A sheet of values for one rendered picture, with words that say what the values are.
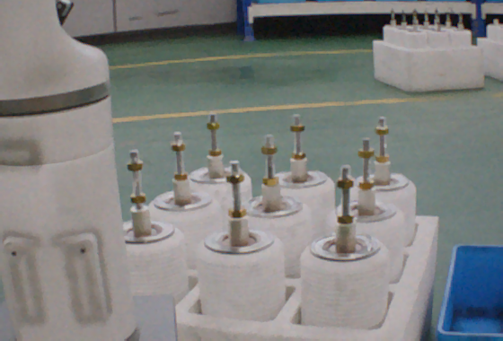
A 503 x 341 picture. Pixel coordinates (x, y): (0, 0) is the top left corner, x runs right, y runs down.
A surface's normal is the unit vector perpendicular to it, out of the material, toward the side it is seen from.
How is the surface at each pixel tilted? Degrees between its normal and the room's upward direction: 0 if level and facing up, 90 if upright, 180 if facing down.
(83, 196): 90
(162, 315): 0
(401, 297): 0
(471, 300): 88
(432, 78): 90
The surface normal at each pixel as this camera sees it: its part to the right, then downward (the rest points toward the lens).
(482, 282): -0.32, 0.22
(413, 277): -0.05, -0.97
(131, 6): 0.11, 0.24
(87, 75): 0.84, 0.13
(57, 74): 0.53, 0.53
